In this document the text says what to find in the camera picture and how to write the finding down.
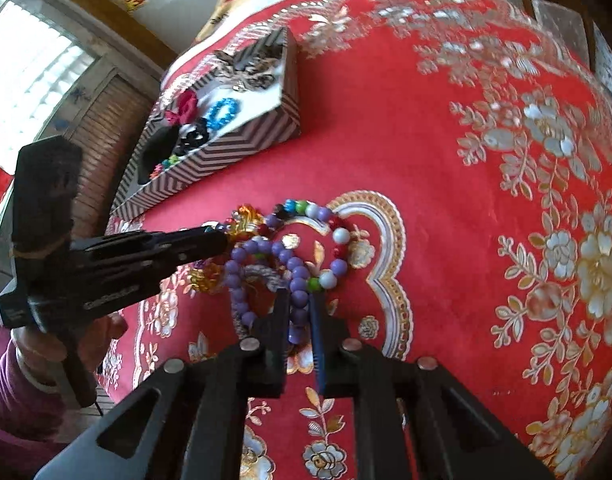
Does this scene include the purple sleeve forearm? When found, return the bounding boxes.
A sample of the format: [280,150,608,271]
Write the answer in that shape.
[0,342,65,479]

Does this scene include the red floral tablecloth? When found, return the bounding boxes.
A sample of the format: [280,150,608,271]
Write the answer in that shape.
[108,0,612,479]

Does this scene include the window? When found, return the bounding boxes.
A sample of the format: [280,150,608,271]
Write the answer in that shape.
[0,1,96,174]

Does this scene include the striped shallow box tray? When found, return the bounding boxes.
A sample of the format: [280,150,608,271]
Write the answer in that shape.
[111,27,302,221]

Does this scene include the floral white bedding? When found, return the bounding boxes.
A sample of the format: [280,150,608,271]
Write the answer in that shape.
[594,25,612,96]

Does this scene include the left hand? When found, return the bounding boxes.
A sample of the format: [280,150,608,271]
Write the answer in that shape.
[10,311,130,394]

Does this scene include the blue bead bracelet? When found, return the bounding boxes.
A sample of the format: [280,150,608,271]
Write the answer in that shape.
[204,96,242,132]

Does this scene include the dark red bow hairclip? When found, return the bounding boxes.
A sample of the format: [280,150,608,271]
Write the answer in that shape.
[165,89,199,126]

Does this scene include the purple bead bracelet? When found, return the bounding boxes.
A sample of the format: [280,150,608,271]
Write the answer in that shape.
[222,237,313,346]

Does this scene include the rainbow crystal bead bracelet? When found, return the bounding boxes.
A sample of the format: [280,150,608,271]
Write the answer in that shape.
[185,204,267,296]

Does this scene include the black bead bracelet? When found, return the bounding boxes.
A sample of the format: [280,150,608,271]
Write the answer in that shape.
[172,118,213,157]

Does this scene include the spotted cream bow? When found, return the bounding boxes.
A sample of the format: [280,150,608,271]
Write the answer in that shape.
[213,44,284,92]

